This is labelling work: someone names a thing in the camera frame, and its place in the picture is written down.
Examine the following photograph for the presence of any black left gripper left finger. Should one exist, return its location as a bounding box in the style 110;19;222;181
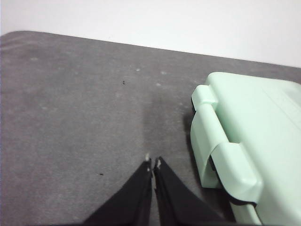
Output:
82;154;153;226

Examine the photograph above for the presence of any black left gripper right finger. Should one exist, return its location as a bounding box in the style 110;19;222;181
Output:
153;156;227;226

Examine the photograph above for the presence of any mint green hinged griddle lid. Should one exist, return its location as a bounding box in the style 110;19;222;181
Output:
204;72;301;226

